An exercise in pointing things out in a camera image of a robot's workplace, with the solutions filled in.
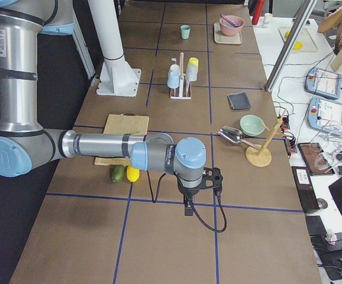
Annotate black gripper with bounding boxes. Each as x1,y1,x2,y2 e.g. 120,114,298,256
178,180,199,216

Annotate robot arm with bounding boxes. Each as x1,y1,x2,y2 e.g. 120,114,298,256
0,1,208,207

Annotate light blue cup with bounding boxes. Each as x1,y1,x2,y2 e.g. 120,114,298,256
167,70,180,89

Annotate grey-white cup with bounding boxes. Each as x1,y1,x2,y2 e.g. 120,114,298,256
185,64,198,82

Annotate white cup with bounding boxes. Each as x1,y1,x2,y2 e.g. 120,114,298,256
168,64,179,75

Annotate yellow cup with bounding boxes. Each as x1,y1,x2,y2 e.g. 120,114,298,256
188,57,199,67

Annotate green cup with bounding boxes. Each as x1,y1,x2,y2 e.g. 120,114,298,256
180,25,191,40

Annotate yellow lemon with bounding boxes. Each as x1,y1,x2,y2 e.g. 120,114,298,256
126,165,140,183

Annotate avocado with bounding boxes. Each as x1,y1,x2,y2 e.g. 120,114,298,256
109,164,125,183

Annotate metal scoop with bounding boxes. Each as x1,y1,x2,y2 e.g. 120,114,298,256
218,125,259,150

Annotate wooden mug tree stand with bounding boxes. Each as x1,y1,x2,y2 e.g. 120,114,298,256
245,110,286,167

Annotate mint green bowl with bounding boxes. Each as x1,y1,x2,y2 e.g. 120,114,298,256
240,115,264,137

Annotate wooden cutting board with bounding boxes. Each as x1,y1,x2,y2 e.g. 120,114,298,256
94,114,149,166

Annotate grey folded cloth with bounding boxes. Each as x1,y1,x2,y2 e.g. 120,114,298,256
227,92,251,110

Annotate beige rabbit tray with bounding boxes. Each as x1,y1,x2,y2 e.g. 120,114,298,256
214,22,243,45

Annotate teach pendant near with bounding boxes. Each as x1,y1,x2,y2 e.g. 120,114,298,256
307,96,342,137

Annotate teach pendant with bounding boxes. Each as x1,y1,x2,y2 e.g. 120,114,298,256
307,96,342,137
305,67,341,99

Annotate pink bowl with ice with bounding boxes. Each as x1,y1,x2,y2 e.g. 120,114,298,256
219,15,244,36

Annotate metal tongs in bowl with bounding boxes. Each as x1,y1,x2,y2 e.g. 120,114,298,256
220,14,239,28

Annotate teach pendant far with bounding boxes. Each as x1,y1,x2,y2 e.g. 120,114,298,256
305,67,341,99

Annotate white tray with fruit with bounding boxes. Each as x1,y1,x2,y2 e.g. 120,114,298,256
278,27,318,52

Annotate red bottle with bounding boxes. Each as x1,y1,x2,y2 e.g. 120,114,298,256
251,0,265,25

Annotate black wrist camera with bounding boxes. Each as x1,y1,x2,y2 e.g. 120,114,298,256
199,167,223,191

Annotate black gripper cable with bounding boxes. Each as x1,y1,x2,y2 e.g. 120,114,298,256
147,170,228,233

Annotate white wire cup holder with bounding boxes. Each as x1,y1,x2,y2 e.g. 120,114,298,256
169,52,191,99

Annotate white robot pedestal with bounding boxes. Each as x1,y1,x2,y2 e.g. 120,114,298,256
88,0,141,97

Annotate aluminium frame post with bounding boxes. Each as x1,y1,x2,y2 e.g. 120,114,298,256
264,0,317,92

